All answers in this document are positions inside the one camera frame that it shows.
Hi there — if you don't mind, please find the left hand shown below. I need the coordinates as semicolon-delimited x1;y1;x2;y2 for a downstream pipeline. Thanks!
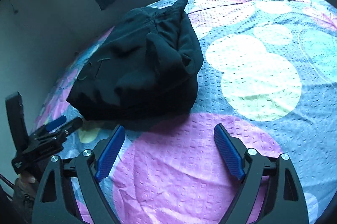
13;172;39;215

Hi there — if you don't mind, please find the black sweatshirt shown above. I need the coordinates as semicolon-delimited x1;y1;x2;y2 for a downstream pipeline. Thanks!
67;0;203;120

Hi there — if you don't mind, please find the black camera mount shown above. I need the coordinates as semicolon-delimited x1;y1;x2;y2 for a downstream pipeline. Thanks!
5;92;29;154

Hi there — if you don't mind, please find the polka dot bed sheet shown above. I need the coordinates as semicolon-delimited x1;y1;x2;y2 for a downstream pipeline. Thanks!
32;0;337;224

